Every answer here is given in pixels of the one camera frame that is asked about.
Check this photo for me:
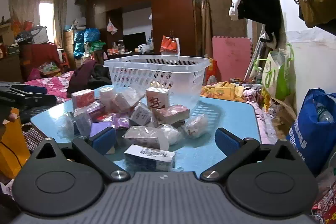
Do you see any white handbag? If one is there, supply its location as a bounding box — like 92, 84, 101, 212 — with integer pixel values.
33, 26, 49, 45

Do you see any beige lace curtain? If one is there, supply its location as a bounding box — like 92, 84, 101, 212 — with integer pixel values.
8, 0, 40, 23
54, 0, 69, 48

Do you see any blue white barcode box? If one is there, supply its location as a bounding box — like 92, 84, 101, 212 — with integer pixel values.
123, 145, 176, 172

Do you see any red patterned box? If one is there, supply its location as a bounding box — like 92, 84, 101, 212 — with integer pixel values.
152, 105, 191, 125

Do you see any yellow printed blanket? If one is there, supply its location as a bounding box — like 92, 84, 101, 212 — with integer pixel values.
201, 81, 247, 102

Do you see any black monitor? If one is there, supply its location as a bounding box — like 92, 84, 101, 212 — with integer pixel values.
123, 32, 146, 51

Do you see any black hanging garment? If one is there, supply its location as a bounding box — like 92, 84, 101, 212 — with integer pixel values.
243, 0, 286, 48

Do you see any red yellow bag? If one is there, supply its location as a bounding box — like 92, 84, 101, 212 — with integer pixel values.
206, 57, 218, 83

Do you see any brown wooden wardrobe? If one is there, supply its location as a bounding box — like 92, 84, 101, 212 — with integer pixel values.
85, 0, 202, 59

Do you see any yellow paper bag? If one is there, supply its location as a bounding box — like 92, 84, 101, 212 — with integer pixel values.
0, 107, 30, 180

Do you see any white red box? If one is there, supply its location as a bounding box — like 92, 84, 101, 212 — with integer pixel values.
146, 88, 170, 110

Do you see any pink white box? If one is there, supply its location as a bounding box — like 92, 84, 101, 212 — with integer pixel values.
71, 89, 95, 109

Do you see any pink packet in clear wrap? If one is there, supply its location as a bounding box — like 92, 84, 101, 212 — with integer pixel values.
113, 88, 146, 113

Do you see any red cloth covered cabinet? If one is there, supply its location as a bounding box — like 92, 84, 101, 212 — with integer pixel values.
20, 42, 62, 80

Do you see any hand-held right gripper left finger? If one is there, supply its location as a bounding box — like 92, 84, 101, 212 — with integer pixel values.
28, 127, 131, 183

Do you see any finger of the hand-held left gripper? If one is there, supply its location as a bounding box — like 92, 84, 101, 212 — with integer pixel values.
0, 90, 57, 110
0, 82, 48, 95

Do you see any orange white hanging bag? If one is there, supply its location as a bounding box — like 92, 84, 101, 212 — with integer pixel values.
160, 35, 180, 55

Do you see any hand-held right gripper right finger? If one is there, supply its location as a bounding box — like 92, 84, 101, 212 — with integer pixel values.
200, 127, 307, 183

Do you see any blue shopping bag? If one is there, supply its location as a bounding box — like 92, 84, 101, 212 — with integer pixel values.
286, 88, 336, 177

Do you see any white plastic basket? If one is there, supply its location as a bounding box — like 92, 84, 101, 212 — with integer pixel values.
103, 55, 211, 110

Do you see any person's left hand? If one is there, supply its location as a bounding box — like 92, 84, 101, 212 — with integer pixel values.
1, 113, 19, 125

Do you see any clear plastic bottle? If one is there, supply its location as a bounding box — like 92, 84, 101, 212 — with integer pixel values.
315, 102, 334, 123

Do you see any dark packet in clear bag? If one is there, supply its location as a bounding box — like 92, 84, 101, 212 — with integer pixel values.
73, 109, 92, 136

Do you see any pink floral bed sheet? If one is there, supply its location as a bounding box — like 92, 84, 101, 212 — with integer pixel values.
243, 90, 289, 140

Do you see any purple box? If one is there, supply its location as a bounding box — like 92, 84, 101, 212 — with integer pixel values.
89, 122, 113, 136

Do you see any white soft packet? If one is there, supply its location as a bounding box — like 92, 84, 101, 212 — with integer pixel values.
160, 124, 184, 146

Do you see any white patterned wrapped packet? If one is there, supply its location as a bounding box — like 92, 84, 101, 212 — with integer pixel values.
184, 114, 209, 139

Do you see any red printed packet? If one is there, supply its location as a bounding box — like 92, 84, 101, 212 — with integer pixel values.
312, 187, 336, 224

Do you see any pink foam mat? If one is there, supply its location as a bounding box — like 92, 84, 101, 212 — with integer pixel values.
212, 36, 252, 83

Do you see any large clear wrapped packet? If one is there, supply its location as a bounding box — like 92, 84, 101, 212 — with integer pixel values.
123, 126, 170, 151

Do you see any green white shopping bag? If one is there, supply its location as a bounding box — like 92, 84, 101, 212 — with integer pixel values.
261, 43, 296, 101

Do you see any brown wooden door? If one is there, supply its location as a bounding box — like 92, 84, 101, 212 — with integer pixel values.
209, 0, 248, 38

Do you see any clear plastic packet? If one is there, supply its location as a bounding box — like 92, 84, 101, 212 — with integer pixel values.
58, 111, 75, 139

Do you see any brown cardboard box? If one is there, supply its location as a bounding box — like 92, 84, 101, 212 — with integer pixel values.
64, 30, 75, 62

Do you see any white roll packet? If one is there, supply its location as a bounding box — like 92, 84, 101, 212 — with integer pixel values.
99, 87, 118, 106

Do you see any checkered cloth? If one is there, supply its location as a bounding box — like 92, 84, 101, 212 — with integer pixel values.
22, 128, 46, 153

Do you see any pink floral blanket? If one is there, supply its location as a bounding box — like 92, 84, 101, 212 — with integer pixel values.
25, 70, 75, 104

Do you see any purple packet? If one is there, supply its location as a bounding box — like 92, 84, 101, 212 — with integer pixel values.
112, 112, 131, 130

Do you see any blue patterned bag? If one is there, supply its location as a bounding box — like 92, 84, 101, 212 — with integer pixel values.
83, 28, 101, 43
74, 31, 84, 56

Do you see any dark purple garment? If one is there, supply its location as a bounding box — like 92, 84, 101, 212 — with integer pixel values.
68, 59, 112, 98

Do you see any grey box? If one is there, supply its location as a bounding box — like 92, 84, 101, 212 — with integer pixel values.
130, 103, 154, 126

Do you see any white pink plastic bag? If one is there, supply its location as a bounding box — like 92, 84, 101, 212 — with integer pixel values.
106, 18, 118, 35

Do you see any window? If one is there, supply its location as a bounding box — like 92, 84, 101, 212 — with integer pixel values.
39, 0, 55, 43

